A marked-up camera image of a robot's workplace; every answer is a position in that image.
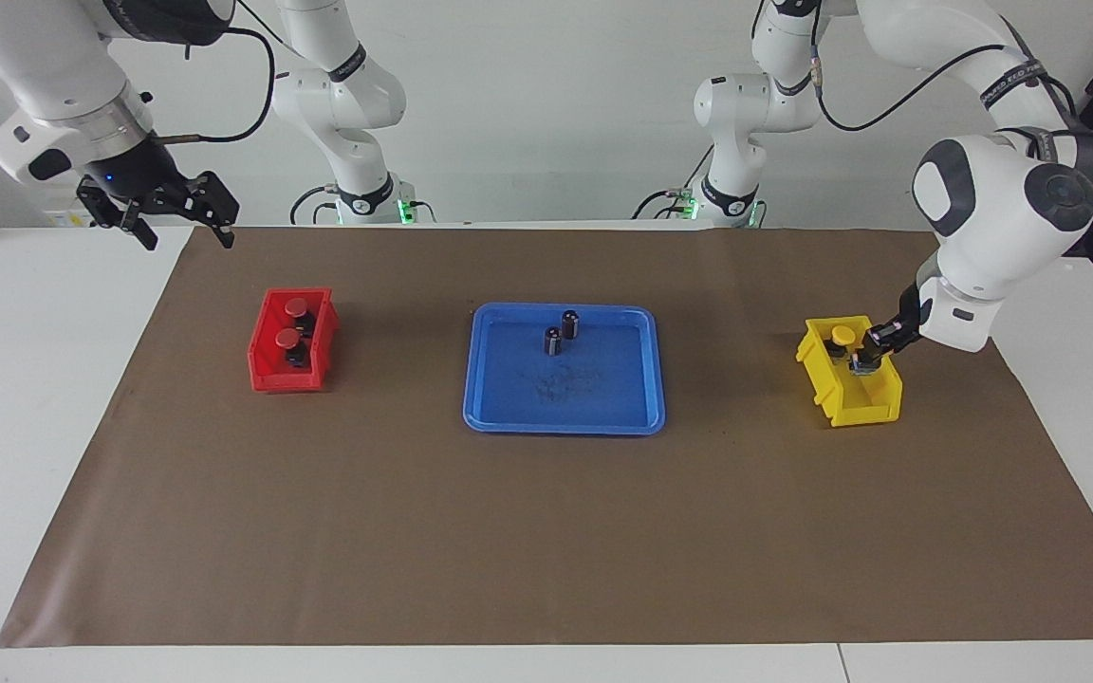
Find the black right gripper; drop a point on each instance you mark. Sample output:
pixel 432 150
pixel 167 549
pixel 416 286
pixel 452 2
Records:
pixel 143 175

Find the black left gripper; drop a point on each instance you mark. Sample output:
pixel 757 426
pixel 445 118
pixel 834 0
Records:
pixel 912 308

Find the red push button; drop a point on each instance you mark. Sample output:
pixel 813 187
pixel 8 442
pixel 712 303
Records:
pixel 287 336
pixel 296 305

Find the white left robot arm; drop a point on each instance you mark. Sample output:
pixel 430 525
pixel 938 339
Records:
pixel 992 199

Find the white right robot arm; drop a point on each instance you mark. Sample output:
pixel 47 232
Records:
pixel 44 57

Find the yellow plastic storage bin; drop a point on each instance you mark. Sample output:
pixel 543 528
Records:
pixel 864 408

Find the small white label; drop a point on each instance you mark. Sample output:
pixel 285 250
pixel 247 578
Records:
pixel 63 219

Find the red plastic storage bin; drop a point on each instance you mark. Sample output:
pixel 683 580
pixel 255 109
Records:
pixel 267 375

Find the blue plastic tray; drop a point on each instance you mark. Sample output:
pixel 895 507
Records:
pixel 603 398

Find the black cylindrical capacitor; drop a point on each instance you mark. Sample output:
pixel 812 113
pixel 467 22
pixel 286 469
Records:
pixel 553 343
pixel 571 327

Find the brown paper table mat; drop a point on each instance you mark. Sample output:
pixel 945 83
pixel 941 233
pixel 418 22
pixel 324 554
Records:
pixel 546 531

